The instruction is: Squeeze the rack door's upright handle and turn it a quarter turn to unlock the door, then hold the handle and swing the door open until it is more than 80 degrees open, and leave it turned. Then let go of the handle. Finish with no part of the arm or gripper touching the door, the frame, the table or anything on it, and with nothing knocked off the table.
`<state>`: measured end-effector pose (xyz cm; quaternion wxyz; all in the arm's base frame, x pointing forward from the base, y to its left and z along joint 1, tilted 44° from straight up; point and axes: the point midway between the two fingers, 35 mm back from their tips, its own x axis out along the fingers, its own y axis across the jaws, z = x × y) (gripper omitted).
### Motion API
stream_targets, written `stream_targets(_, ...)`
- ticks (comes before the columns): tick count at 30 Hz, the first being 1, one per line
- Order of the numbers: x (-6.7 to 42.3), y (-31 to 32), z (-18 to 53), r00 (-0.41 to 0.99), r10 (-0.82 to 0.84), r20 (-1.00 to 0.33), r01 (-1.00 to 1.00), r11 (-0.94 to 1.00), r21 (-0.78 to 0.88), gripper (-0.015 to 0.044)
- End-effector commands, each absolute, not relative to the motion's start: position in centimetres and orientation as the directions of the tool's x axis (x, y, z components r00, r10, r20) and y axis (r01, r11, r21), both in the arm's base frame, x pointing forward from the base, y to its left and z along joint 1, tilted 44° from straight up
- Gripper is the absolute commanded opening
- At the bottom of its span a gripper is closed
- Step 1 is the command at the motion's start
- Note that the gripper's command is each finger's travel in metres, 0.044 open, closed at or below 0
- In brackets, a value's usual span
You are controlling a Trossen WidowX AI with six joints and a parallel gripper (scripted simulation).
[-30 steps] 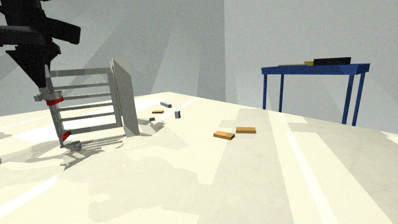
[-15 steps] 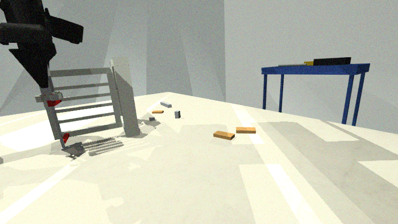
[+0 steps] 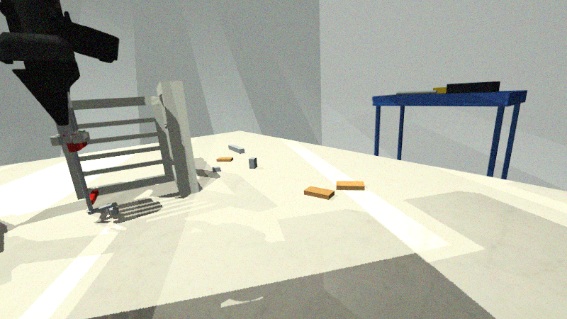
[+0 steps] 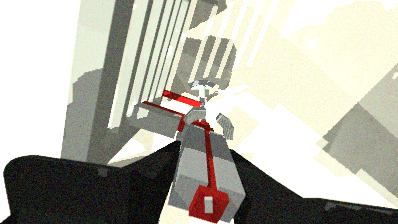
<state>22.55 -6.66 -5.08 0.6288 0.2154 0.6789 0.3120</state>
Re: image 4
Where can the grey barred rack door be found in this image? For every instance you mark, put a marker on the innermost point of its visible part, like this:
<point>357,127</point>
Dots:
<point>206,182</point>

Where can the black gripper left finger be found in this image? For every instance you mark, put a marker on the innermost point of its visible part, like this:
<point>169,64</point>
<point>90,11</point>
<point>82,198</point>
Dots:
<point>133,194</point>

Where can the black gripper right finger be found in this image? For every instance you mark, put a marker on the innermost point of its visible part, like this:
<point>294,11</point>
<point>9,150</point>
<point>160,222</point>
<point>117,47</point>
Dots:
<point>267,201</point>

